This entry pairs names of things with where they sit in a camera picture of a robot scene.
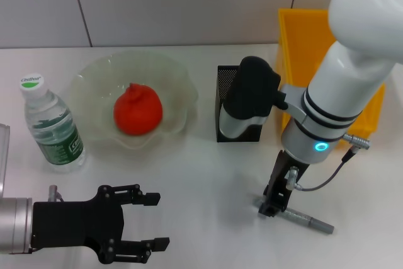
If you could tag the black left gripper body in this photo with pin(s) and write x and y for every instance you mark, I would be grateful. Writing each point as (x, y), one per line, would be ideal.
(78, 223)

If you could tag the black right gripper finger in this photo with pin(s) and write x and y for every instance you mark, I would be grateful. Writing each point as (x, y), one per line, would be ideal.
(272, 204)

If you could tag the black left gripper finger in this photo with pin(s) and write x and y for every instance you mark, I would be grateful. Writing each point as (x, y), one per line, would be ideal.
(152, 199)
(162, 243)

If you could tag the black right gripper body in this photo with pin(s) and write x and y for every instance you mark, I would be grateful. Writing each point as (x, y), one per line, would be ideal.
(283, 171)

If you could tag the grey marker pen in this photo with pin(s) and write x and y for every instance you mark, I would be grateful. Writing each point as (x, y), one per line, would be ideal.
(308, 220)

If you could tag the orange fruit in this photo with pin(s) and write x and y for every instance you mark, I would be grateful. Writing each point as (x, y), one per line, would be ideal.
(138, 114)

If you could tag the clear green-label water bottle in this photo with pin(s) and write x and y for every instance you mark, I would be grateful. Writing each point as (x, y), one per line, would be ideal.
(53, 136)

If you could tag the translucent glass fruit plate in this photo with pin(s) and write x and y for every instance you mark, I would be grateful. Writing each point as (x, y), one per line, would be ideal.
(176, 105)

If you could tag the black mesh pen holder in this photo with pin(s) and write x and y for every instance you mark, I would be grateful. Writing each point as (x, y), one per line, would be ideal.
(225, 80)

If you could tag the yellow plastic bin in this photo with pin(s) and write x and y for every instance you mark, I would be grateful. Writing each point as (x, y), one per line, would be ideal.
(302, 45)

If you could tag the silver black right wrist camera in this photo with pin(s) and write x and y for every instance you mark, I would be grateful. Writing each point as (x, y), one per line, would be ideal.
(252, 92)

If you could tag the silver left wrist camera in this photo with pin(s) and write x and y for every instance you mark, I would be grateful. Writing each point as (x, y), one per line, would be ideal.
(3, 162)

